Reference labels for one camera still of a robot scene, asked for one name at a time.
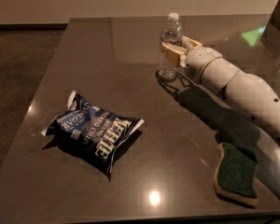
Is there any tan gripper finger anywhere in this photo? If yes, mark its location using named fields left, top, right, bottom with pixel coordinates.
left=161, top=43, right=188, bottom=67
left=182, top=35, right=203, bottom=50

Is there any dark box at table edge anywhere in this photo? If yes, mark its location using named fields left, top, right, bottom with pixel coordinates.
left=260, top=0, right=280, bottom=44

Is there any clear plastic water bottle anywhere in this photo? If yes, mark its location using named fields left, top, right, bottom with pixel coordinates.
left=158, top=13, right=183, bottom=81

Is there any blue potato chip bag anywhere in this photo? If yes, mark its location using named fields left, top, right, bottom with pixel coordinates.
left=41, top=91, right=144, bottom=174

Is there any green yellow sponge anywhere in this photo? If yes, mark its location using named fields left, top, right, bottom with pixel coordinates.
left=214, top=142, right=258, bottom=206

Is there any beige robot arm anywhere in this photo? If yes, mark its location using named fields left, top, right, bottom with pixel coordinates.
left=161, top=36, right=280, bottom=146

